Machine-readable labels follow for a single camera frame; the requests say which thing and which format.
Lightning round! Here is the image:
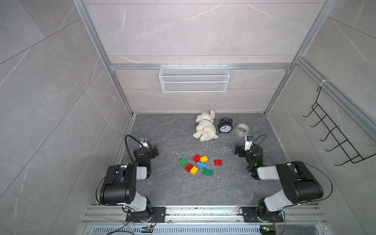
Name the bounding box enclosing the yellow square lego brick top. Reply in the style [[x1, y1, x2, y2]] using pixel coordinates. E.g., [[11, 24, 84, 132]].
[[200, 156, 208, 164]]

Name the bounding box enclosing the yellow square lego brick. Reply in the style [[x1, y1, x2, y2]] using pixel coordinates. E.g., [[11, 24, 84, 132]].
[[190, 166, 199, 175], [200, 156, 208, 164]]

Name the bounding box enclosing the light green square lego brick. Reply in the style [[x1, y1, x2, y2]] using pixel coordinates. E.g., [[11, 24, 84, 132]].
[[180, 158, 188, 167]]

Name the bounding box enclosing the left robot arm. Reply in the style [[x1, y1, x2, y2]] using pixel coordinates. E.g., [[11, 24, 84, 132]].
[[96, 145, 159, 216]]

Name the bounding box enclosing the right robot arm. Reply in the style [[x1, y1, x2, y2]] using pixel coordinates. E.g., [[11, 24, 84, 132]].
[[234, 144, 324, 222]]

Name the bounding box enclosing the red lego brick right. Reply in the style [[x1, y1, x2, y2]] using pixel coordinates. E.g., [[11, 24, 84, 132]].
[[214, 160, 223, 166]]

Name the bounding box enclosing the dark green long lego brick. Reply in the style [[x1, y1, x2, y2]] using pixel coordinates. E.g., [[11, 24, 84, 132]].
[[202, 169, 213, 177]]

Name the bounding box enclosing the blue long lego brick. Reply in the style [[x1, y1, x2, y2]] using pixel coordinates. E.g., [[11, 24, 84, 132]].
[[196, 162, 207, 169]]

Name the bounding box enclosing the red square lego brick top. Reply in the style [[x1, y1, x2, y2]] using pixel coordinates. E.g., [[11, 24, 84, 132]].
[[193, 155, 201, 163]]

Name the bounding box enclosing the red square lego brick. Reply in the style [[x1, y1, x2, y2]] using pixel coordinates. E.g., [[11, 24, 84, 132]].
[[193, 155, 201, 163], [185, 164, 194, 172]]

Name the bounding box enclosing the red square lego brick bottom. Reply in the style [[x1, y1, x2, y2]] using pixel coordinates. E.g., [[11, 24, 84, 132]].
[[185, 164, 194, 172]]

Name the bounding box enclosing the yellow square lego brick bottom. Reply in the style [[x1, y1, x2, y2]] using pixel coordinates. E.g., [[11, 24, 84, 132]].
[[190, 166, 199, 175]]

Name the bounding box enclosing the clear tape roll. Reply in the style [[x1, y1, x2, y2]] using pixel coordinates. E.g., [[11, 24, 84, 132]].
[[235, 123, 250, 137]]

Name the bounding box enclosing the black alarm clock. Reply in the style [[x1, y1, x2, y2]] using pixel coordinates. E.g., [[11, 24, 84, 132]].
[[218, 117, 233, 133]]

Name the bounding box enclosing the white plush dog toy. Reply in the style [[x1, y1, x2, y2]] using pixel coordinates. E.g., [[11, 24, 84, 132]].
[[193, 110, 218, 142]]

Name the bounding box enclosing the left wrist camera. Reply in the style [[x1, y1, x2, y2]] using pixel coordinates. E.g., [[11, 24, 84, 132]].
[[139, 137, 148, 148]]

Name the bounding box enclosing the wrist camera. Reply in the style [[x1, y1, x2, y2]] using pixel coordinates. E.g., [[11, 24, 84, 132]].
[[244, 135, 254, 151], [139, 137, 148, 148]]

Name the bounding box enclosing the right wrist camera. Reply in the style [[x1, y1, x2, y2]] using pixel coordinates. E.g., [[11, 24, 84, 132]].
[[244, 135, 254, 151]]

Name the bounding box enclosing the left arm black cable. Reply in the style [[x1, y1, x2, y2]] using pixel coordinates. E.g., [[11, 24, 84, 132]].
[[124, 134, 145, 164]]

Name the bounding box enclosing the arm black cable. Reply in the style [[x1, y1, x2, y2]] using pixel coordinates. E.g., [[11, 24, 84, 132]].
[[302, 161, 334, 203], [124, 134, 145, 164]]

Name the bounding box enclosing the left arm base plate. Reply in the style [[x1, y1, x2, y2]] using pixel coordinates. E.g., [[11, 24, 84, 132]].
[[126, 207, 166, 224]]

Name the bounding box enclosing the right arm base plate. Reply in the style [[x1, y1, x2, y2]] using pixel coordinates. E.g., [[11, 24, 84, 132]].
[[239, 207, 285, 223]]

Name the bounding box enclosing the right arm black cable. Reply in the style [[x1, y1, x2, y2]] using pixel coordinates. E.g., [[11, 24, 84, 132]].
[[302, 161, 334, 203]]

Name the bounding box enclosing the aluminium mounting rail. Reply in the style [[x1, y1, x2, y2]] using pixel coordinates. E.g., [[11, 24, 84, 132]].
[[79, 205, 327, 225]]

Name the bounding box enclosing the white wire mesh basket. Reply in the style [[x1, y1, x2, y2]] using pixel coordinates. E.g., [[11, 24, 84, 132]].
[[159, 65, 230, 93]]

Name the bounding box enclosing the black wire hook rack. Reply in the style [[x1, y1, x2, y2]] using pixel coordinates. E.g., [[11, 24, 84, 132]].
[[303, 87, 376, 166]]

